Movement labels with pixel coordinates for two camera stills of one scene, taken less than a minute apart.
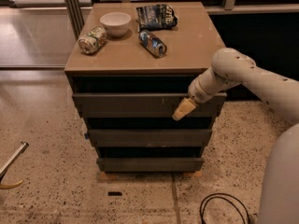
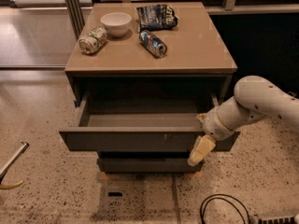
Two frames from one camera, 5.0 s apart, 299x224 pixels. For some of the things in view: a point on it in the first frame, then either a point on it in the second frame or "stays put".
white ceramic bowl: (116, 23) stays put
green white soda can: (92, 40) stays put
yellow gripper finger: (185, 106) to (202, 147)
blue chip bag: (155, 17) stays put
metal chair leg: (4, 186) stays put
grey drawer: (143, 105) to (142, 132)
